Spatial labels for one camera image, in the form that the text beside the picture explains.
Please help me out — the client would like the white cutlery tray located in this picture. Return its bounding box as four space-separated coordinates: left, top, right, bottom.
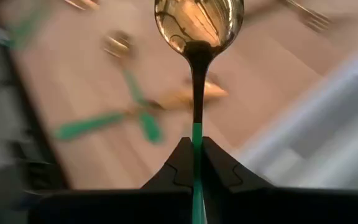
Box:
233 37 358 191

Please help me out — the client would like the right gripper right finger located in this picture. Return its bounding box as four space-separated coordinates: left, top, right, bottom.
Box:
201 136 358 224

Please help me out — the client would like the gold knife green handle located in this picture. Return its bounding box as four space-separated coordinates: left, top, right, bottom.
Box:
53 80 229 141

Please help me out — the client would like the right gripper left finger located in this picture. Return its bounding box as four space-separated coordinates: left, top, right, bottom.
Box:
27 136 194 224

